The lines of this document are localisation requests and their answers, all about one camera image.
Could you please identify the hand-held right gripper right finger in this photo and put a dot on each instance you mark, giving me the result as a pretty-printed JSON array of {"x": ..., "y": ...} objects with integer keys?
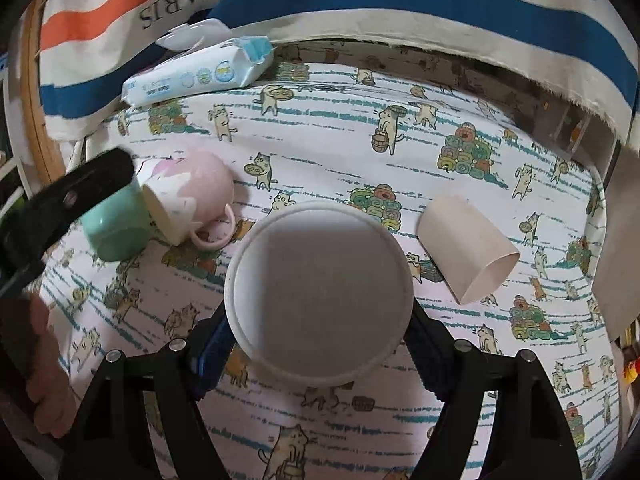
[{"x": 424, "y": 360}]

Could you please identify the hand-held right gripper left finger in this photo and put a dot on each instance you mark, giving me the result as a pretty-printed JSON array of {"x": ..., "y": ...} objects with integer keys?
[{"x": 214, "y": 357}]

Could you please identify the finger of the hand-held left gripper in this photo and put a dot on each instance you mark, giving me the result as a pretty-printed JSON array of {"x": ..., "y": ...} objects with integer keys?
[{"x": 95, "y": 180}]

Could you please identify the white cup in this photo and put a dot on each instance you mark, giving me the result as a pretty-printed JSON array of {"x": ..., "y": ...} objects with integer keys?
[{"x": 320, "y": 290}]

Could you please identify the mint green cup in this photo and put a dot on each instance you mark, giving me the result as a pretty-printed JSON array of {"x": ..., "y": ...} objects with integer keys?
[{"x": 112, "y": 225}]

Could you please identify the beige cup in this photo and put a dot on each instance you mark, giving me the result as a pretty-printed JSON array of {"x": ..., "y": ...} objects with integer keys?
[{"x": 462, "y": 242}]

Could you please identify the person's left hand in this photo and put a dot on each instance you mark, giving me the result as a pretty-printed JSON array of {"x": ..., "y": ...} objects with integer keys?
[{"x": 50, "y": 385}]

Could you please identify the wooden hoop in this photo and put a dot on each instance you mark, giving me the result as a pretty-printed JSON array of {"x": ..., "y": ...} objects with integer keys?
[{"x": 37, "y": 145}]

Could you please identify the pink and white mug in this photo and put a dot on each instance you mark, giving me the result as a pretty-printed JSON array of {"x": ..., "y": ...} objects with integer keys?
[{"x": 202, "y": 180}]

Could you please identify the wet wipes packet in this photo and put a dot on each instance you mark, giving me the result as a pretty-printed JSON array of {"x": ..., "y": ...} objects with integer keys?
[{"x": 195, "y": 72}]

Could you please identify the white plastic lid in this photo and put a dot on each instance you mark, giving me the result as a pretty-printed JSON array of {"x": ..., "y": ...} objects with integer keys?
[{"x": 192, "y": 35}]

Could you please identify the red and yellow small object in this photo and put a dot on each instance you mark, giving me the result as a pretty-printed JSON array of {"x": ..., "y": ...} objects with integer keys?
[{"x": 631, "y": 360}]

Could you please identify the cat printed blanket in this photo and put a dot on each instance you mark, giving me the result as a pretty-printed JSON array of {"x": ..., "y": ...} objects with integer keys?
[{"x": 325, "y": 135}]

